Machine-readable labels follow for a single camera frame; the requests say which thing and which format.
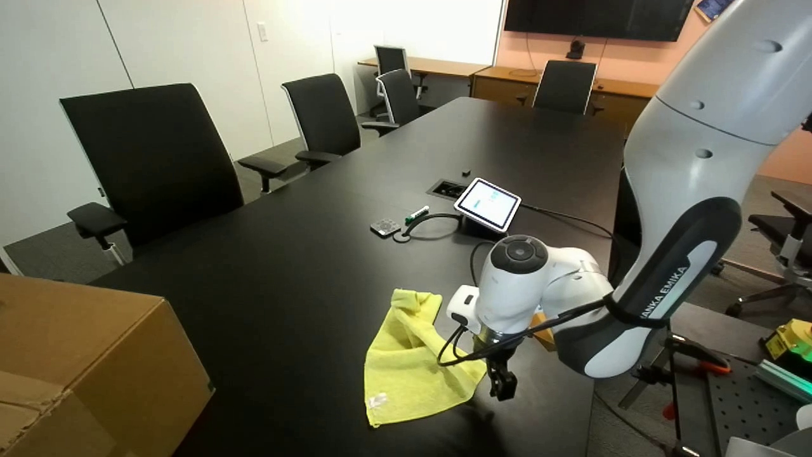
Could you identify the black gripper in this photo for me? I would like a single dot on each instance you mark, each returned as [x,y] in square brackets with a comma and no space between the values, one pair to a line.
[498,352]

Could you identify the yellow cloth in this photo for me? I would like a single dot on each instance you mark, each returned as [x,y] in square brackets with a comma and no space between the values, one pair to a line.
[404,371]

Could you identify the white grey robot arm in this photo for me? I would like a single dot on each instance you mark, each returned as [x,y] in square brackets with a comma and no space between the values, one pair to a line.
[689,162]

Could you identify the white framed tablet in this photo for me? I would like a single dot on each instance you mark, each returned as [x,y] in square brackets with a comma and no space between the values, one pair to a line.
[489,204]

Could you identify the small black phone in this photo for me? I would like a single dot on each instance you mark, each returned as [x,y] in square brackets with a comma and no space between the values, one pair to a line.
[385,229]

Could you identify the yellow green box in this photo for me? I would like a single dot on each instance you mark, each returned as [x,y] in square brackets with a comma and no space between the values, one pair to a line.
[790,338]

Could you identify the black chair at far end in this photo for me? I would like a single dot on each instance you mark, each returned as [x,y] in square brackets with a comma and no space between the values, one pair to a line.
[564,87]

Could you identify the black chair at right edge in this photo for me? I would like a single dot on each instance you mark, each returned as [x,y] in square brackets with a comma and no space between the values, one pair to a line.
[790,240]

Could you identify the far black office chair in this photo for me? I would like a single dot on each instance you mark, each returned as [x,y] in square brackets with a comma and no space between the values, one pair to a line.
[389,60]

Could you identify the large black office chair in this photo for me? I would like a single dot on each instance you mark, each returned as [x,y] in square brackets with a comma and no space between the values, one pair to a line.
[159,159]

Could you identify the brown cardboard box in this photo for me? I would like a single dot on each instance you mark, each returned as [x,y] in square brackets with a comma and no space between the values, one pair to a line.
[92,371]

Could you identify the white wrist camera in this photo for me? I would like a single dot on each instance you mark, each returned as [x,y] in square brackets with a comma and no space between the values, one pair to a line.
[463,304]

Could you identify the red handled pliers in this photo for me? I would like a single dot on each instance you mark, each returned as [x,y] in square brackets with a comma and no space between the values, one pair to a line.
[678,344]

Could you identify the black wall television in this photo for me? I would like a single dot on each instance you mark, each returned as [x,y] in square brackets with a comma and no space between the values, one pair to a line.
[599,18]

